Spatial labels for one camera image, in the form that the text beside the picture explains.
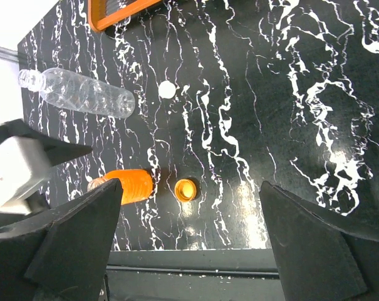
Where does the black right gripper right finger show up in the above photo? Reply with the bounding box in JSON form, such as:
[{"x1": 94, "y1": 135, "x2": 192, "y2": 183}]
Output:
[{"x1": 259, "y1": 181, "x2": 379, "y2": 300}]

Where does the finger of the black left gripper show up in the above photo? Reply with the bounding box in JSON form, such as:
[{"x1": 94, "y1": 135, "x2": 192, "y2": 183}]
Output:
[{"x1": 0, "y1": 119, "x2": 93, "y2": 166}]

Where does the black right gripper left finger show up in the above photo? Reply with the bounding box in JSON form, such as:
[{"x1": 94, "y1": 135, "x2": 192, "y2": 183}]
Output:
[{"x1": 0, "y1": 180, "x2": 123, "y2": 300}]

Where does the orange juice bottle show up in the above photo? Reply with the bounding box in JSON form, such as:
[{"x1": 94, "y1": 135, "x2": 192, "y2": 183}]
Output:
[{"x1": 87, "y1": 169, "x2": 153, "y2": 206}]

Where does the orange bottle cap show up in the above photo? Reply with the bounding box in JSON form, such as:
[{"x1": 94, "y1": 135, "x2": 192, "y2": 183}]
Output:
[{"x1": 174, "y1": 179, "x2": 197, "y2": 203}]

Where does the clear empty plastic bottle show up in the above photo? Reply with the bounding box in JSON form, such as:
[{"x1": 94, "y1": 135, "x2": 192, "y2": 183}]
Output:
[{"x1": 18, "y1": 68, "x2": 136, "y2": 119}]

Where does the white bottle cap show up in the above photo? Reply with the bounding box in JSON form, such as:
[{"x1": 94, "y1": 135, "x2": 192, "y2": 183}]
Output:
[{"x1": 158, "y1": 80, "x2": 177, "y2": 99}]

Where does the orange wooden shelf rack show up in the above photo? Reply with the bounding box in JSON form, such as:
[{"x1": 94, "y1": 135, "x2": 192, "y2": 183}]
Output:
[{"x1": 88, "y1": 0, "x2": 160, "y2": 32}]

